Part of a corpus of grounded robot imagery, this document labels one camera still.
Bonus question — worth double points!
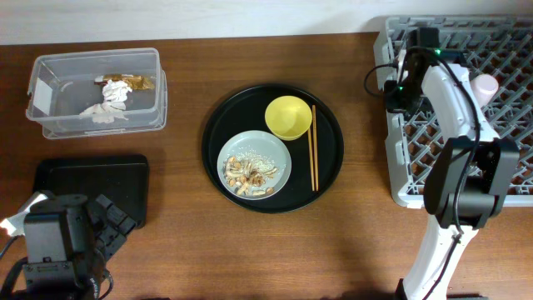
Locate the clear plastic bin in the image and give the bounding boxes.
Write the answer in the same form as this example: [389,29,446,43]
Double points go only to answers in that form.
[26,47,167,139]

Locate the food scraps on plate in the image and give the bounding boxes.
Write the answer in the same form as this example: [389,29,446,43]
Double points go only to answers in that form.
[223,152,279,198]

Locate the grey plate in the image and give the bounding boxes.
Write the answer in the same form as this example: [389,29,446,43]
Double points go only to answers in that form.
[215,130,291,201]

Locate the white tissue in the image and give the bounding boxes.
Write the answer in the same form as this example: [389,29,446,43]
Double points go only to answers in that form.
[80,102,127,123]

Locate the black round tray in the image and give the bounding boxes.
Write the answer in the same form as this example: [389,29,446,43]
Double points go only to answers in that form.
[202,83,344,213]

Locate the grey tissue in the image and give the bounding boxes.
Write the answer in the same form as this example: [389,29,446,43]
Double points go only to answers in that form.
[102,80,132,103]

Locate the yellow bowl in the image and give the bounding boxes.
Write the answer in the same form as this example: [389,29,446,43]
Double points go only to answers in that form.
[265,96,312,141]

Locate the gold snack wrapper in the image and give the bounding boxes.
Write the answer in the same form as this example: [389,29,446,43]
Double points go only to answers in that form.
[94,74,155,90]

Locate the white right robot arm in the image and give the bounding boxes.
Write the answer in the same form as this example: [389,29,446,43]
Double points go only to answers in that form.
[384,27,520,299]

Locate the pink cup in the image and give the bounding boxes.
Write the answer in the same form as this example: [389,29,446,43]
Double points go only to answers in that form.
[471,74,499,107]

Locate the white label on bin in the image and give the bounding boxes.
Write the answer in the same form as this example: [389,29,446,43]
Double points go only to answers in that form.
[33,78,53,115]

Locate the black rectangular tray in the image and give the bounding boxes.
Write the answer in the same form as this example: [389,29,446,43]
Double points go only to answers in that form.
[32,154,149,228]

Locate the grey dishwasher rack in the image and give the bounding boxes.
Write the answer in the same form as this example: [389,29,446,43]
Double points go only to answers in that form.
[374,16,532,208]

